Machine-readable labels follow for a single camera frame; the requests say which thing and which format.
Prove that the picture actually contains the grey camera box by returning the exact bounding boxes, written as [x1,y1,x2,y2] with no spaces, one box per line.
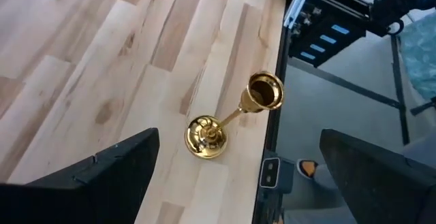
[259,150,296,195]

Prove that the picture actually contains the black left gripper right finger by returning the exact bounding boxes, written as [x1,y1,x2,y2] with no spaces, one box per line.
[319,128,436,224]

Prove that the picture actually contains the black aluminium table frame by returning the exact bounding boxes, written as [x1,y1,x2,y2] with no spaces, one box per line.
[251,0,294,224]

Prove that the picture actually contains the black clamp mount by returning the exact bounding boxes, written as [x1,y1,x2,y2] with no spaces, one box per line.
[369,0,436,38]

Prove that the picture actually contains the gold brass candlestick holder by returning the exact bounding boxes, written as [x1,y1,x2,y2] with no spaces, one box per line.
[185,70,285,160]

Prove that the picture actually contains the black metal stand frame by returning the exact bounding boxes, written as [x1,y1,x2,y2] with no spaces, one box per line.
[288,35,411,146]

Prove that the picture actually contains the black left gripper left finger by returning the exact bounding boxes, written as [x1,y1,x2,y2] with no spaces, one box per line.
[0,127,161,224]

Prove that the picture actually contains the teal patterned cloth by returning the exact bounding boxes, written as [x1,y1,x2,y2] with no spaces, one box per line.
[397,11,436,101]

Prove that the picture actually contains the person's shoe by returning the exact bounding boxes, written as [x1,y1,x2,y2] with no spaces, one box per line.
[295,159,320,180]

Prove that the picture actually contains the black box with blue lights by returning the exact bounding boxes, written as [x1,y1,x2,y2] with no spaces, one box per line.
[288,0,371,69]

